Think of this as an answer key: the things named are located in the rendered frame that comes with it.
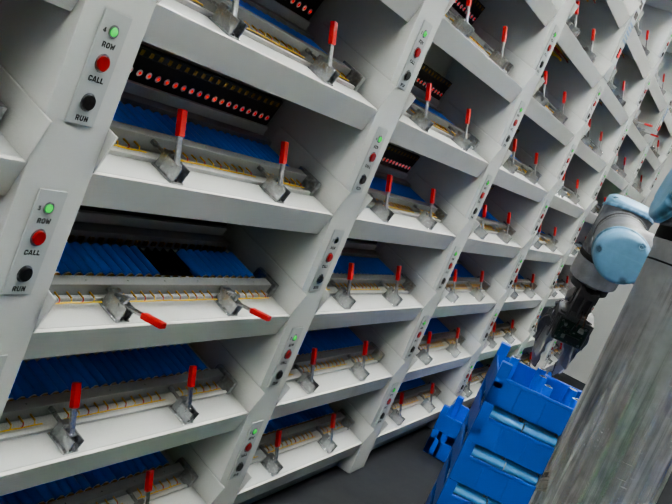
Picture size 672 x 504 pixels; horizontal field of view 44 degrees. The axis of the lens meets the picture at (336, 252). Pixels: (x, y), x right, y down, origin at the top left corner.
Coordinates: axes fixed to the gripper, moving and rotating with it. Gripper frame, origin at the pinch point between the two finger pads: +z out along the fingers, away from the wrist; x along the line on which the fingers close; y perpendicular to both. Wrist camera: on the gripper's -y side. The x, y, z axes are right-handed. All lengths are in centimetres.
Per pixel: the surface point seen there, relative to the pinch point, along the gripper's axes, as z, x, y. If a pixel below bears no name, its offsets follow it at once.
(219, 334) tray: -1, -53, 43
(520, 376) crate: 5.9, -3.0, -1.6
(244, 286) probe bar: -5, -55, 33
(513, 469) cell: 13.0, 0.7, 19.8
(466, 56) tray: -46, -39, -17
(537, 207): 4, -8, -114
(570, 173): 6, 2, -186
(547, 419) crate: 1.8, 2.1, 17.6
